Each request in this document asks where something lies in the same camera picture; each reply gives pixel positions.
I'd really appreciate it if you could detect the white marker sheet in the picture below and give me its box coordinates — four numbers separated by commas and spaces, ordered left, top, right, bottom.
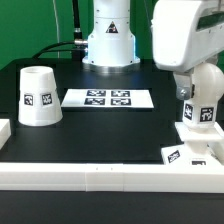
61, 89, 154, 109

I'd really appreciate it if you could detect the white front fence rail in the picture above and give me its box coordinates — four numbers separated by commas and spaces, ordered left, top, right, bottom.
0, 163, 224, 193

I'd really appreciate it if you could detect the white lamp base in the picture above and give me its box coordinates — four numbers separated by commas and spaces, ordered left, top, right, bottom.
161, 122, 224, 167

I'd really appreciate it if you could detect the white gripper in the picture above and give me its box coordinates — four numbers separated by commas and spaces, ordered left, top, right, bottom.
152, 0, 224, 100

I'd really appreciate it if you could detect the white left fence piece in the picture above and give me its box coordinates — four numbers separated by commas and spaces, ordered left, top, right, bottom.
0, 119, 11, 150

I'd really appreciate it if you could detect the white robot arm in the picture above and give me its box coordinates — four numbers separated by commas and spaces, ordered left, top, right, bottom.
83, 0, 224, 100

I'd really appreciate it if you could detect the white lamp bulb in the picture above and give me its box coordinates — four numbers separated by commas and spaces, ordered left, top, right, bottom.
182, 63, 224, 129

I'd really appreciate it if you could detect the black cable with metal connector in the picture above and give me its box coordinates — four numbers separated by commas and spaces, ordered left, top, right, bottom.
71, 0, 84, 61

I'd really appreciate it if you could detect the white lamp shade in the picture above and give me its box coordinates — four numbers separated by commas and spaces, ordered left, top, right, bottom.
18, 66, 63, 126

